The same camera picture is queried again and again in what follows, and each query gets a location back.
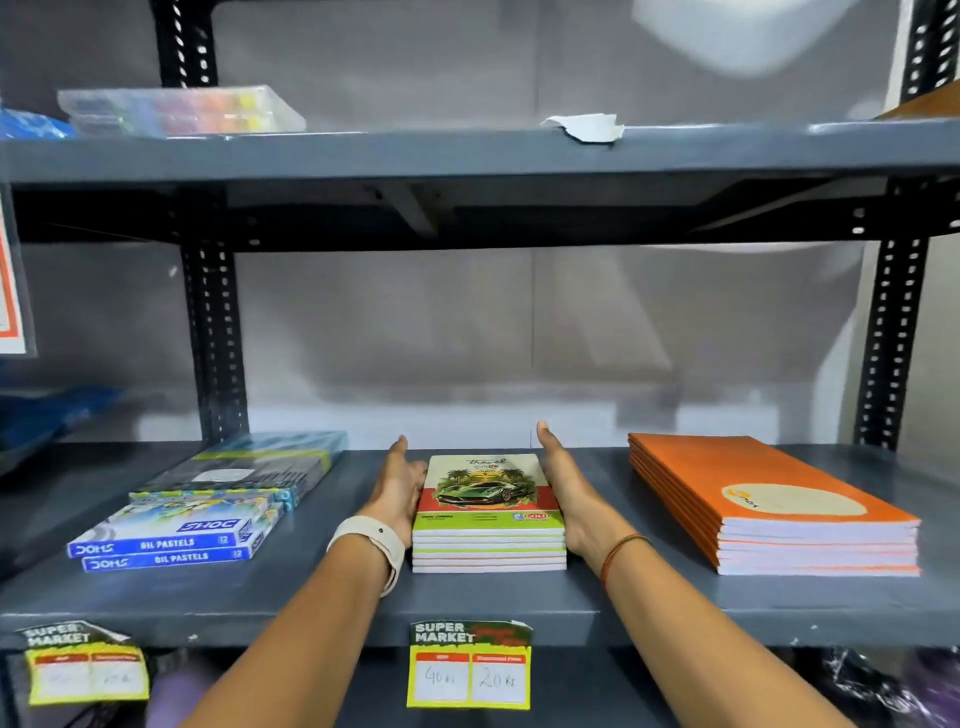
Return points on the person's right hand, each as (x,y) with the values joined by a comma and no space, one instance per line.
(577,502)

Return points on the person's left hand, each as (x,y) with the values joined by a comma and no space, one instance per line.
(394,491)

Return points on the person's right fingers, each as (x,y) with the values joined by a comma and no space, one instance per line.
(551,450)

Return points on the person's left fingers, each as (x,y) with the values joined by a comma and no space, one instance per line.
(401,461)

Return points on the stack of car cover notebooks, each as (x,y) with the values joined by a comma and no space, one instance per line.
(489,517)

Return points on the person's right forearm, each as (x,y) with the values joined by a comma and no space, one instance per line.
(697,645)

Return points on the person's left forearm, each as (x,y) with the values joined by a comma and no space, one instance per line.
(300,645)

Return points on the white wrist watch band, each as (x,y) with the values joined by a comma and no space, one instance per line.
(371,536)

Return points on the dark packet in clear wrap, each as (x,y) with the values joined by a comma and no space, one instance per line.
(255,461)

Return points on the grey metal shelf board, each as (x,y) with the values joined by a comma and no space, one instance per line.
(465,154)
(480,600)

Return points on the colourful crayon box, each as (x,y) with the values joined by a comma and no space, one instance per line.
(217,495)

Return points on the yellow shelf price label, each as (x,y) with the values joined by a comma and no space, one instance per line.
(469,667)
(86,671)

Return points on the black perforated shelf upright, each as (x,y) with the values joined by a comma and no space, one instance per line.
(891,337)
(214,337)

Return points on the stack of orange notebooks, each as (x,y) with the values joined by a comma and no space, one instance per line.
(772,502)

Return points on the blue pastel crayon box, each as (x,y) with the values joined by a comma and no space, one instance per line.
(172,529)
(180,557)

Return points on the purple object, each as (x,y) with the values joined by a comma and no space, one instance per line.
(184,694)

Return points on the torn white paper piece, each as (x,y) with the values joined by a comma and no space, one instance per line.
(592,127)

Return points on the blue plastic packet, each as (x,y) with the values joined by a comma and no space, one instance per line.
(45,420)
(30,126)

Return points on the clear plastic colour set box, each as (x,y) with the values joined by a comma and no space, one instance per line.
(180,111)

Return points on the black plastic wrapped goods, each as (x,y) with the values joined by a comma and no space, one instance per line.
(892,690)

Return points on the orange and white sign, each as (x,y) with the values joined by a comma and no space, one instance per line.
(9,300)

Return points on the brown board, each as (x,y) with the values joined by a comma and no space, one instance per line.
(930,105)

